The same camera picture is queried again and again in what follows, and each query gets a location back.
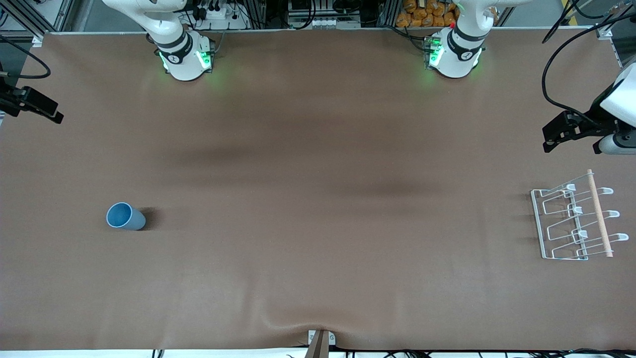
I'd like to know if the blue plastic cup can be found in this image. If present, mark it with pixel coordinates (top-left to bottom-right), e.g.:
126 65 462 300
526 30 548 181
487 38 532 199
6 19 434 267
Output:
106 202 147 231

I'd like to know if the orange packets pile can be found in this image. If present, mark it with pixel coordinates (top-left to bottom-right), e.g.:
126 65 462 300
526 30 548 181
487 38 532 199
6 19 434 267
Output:
396 0 460 28

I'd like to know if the white power strip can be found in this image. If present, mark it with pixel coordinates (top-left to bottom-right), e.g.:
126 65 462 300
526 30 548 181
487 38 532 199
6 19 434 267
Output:
196 6 249 30

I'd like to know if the brown table mat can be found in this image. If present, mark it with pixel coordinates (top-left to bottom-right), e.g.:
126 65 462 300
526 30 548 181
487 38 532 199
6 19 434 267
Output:
0 27 636 351

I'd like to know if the white terminal block row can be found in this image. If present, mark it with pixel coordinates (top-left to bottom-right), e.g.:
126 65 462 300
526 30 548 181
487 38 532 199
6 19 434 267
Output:
307 17 362 29

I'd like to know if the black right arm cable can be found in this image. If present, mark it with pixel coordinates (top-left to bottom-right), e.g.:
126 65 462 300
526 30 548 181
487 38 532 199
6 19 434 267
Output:
0 35 51 80

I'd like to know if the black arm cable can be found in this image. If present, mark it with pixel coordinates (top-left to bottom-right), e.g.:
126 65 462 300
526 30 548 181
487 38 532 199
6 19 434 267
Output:
542 11 636 117
0 35 51 80

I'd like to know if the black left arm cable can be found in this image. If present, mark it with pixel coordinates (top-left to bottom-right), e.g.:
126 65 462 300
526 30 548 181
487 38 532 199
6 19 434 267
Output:
542 11 636 117

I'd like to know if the white wire cup rack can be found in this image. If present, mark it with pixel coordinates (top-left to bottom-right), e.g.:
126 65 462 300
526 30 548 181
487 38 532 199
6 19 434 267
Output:
530 169 630 262

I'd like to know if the aluminium camera mount post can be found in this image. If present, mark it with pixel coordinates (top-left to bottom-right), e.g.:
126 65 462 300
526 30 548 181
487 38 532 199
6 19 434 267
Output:
304 329 336 358

